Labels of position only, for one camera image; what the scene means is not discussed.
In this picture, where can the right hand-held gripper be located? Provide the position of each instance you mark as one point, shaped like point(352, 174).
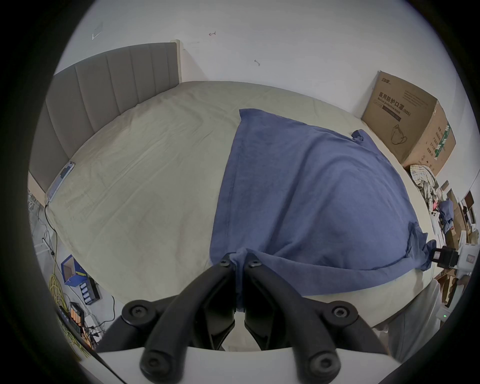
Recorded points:
point(468, 258)

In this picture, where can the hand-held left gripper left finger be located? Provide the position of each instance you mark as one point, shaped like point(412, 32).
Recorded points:
point(210, 285)

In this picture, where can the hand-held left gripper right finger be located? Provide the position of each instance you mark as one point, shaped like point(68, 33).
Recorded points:
point(273, 288)

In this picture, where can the dark blue shirt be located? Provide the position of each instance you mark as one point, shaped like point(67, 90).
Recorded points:
point(307, 195)

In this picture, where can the person's legs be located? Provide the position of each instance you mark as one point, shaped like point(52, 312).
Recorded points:
point(416, 318)

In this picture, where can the pile of pale clothes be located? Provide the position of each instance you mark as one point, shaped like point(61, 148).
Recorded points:
point(425, 180)

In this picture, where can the bed with beige sheet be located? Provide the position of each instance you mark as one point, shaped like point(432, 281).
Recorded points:
point(150, 180)

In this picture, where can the open blue box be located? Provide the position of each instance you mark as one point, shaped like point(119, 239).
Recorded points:
point(73, 270)

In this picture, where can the brown cardboard carton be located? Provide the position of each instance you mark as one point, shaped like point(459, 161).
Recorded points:
point(408, 120)

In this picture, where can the white power strip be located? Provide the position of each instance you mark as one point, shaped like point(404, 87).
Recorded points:
point(60, 182)

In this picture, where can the grey padded headboard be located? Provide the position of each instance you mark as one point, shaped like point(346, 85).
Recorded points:
point(97, 97)

